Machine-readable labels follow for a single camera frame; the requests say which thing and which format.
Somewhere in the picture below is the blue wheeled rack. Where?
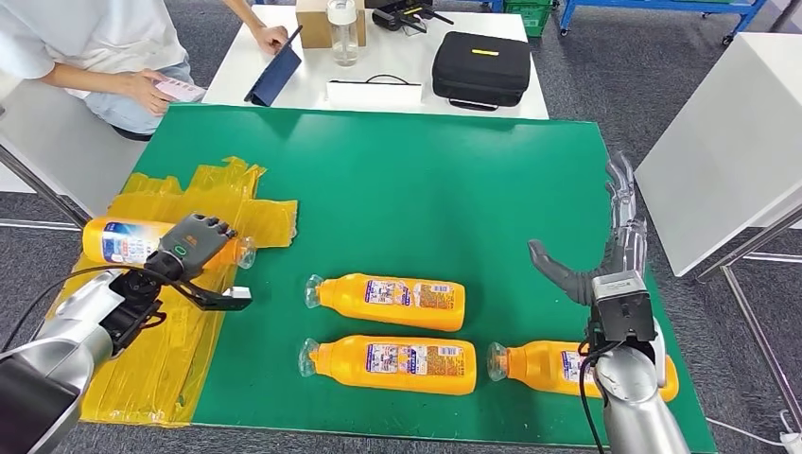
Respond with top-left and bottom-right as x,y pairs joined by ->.
557,0 -> 769,46

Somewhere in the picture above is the person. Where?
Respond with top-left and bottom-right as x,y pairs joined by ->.
0,0 -> 290,142

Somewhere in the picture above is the thin black cable loop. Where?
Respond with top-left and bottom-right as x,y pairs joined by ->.
328,74 -> 411,86

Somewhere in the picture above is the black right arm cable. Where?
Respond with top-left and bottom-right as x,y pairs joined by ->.
576,340 -> 606,454

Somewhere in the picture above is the black remote controller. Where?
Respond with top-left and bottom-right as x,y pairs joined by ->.
371,0 -> 456,32

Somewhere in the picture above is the yellow taped plastic sheet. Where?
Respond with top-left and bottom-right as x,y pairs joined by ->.
46,156 -> 300,428

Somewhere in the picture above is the green table board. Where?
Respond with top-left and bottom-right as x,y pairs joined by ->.
128,103 -> 719,454

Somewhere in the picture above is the white power cable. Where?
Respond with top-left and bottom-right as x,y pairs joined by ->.
706,410 -> 802,454

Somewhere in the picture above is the metal table frame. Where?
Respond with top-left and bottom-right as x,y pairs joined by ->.
696,203 -> 802,415

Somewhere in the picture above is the flat white box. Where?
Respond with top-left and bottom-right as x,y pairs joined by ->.
325,79 -> 424,109

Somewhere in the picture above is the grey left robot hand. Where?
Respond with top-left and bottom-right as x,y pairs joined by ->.
147,213 -> 239,283

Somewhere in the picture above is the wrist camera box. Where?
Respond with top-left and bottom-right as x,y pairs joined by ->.
590,271 -> 658,344
199,285 -> 253,313

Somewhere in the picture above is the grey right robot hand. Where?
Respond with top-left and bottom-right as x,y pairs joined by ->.
528,149 -> 649,308

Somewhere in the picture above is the person's left hand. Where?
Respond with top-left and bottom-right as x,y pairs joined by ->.
250,24 -> 290,57

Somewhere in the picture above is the person's right hand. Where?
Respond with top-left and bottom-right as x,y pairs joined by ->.
118,68 -> 173,117

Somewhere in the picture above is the orange detergent bottle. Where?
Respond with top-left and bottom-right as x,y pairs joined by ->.
82,216 -> 257,271
486,340 -> 681,404
305,272 -> 467,333
298,335 -> 479,397

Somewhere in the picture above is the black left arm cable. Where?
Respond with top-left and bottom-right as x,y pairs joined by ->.
0,266 -> 201,356

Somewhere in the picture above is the clear bottle with white lid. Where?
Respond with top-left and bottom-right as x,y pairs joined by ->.
326,0 -> 360,67

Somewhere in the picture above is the black carry case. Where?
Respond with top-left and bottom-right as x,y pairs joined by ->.
430,31 -> 532,113

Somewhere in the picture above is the metal table leg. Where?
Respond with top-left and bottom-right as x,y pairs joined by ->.
0,144 -> 92,230

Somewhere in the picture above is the pale pink phone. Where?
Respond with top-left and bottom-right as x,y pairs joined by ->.
153,78 -> 208,103

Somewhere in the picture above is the white table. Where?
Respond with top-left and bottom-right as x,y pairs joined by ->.
0,68 -> 148,218
634,32 -> 802,278
201,5 -> 550,120

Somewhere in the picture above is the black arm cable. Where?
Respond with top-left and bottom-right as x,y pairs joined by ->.
0,266 -> 201,356
576,340 -> 606,454

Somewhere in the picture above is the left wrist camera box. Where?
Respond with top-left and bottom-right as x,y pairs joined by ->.
199,285 -> 253,313

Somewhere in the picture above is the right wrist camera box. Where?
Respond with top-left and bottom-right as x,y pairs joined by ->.
590,271 -> 658,344

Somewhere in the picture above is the green plastic crate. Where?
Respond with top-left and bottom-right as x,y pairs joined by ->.
502,0 -> 558,39

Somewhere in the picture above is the dark blue tablet case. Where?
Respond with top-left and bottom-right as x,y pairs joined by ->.
244,25 -> 304,108

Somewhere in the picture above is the brown cardboard box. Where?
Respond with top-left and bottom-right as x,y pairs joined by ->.
295,0 -> 368,50

